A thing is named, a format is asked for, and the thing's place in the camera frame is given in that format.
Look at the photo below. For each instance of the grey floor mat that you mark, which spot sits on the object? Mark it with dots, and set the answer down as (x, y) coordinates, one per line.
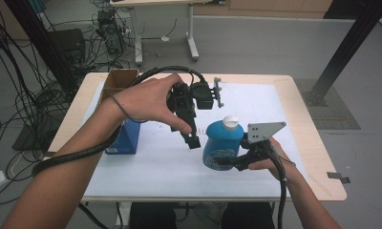
(335, 108)

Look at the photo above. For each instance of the white table mat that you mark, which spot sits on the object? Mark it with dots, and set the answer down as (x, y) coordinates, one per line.
(166, 171)

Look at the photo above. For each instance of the person's right hand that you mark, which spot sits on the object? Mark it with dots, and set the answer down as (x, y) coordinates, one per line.
(270, 165)

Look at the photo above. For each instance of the person's leg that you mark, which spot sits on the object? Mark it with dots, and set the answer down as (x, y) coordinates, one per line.
(248, 216)
(152, 216)

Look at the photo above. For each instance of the blue bottle with white cap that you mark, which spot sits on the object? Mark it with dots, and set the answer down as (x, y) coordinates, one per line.
(221, 143)

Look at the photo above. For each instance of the person's right leg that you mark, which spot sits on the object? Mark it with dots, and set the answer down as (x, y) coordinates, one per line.
(248, 216)

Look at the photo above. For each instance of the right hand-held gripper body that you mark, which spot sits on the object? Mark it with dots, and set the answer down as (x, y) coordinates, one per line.
(262, 132)

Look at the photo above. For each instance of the black equipment box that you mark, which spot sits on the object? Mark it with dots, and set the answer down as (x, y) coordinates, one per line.
(66, 44)

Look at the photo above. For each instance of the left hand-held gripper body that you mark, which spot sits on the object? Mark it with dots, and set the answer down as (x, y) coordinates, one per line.
(186, 98)

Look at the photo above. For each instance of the blue cardboard box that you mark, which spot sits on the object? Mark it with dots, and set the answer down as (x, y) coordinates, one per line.
(127, 140)

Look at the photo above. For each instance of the black wrist band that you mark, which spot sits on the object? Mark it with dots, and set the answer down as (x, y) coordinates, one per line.
(122, 109)

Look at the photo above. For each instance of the person's left leg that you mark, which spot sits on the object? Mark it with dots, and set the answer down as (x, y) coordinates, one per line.
(152, 216)

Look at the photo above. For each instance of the white power adapter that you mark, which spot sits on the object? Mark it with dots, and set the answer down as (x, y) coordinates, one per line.
(164, 38)

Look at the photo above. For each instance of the black metal stand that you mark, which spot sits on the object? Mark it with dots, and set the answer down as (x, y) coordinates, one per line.
(348, 47)
(31, 25)

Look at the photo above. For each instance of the person's left hand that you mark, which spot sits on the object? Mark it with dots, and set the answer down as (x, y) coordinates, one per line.
(147, 98)

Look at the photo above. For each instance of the white desk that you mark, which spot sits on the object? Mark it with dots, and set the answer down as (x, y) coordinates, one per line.
(191, 31)

